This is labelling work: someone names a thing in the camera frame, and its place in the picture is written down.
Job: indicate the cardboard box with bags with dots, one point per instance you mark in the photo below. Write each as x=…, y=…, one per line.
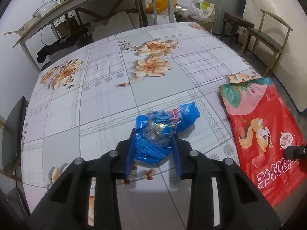
x=200, y=12

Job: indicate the white mattress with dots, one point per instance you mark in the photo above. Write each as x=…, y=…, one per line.
x=291, y=68

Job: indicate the wooden chair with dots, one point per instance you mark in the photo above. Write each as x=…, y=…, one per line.
x=269, y=42
x=12, y=140

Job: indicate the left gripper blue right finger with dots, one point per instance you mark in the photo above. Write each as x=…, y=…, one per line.
x=176, y=155

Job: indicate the grey side table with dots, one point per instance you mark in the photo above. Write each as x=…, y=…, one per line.
x=61, y=10

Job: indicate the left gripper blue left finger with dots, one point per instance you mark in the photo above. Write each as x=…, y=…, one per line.
x=130, y=155

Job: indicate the wooden chair right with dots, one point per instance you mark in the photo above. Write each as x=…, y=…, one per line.
x=269, y=42

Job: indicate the dark wooden stool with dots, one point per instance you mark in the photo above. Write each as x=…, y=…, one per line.
x=236, y=22

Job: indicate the yellow plastic bag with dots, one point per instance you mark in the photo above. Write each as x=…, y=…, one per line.
x=161, y=6

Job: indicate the blue wrapper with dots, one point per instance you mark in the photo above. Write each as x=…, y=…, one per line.
x=155, y=130

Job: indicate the red rice bag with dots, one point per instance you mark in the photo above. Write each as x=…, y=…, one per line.
x=263, y=128

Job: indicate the black clothing pile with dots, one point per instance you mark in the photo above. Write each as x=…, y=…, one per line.
x=62, y=47

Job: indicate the wooden chair left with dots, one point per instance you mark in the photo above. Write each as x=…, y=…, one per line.
x=12, y=140

